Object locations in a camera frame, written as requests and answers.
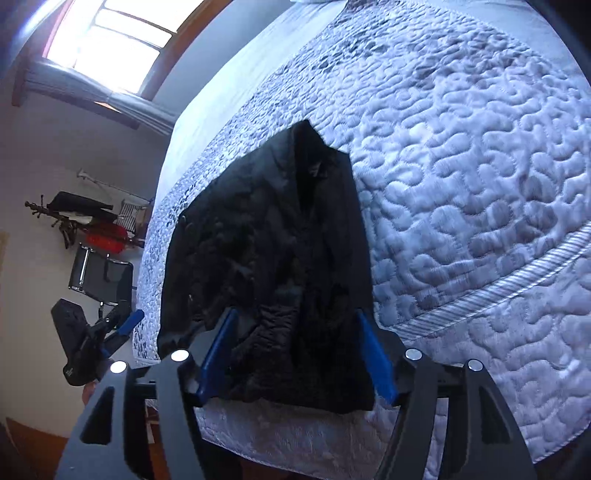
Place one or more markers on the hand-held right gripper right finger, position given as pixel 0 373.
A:
pixel 376 360

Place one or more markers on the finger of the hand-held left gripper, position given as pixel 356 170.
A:
pixel 113 346
pixel 131 321

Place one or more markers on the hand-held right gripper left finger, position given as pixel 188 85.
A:
pixel 219 350

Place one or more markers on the black pants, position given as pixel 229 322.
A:
pixel 277 258

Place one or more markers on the black metal chair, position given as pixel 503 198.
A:
pixel 99 277

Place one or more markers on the red bag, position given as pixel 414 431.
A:
pixel 104 240

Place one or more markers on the wooden coat rack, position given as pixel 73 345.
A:
pixel 51 214

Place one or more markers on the black hanging garment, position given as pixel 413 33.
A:
pixel 76 203

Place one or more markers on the quilted grey bed cover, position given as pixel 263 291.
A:
pixel 461 184

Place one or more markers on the white curtain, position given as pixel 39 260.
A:
pixel 115 106

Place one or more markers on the light grey bed sheet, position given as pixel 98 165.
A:
pixel 240 74

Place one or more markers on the wooden framed window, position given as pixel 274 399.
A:
pixel 115 41

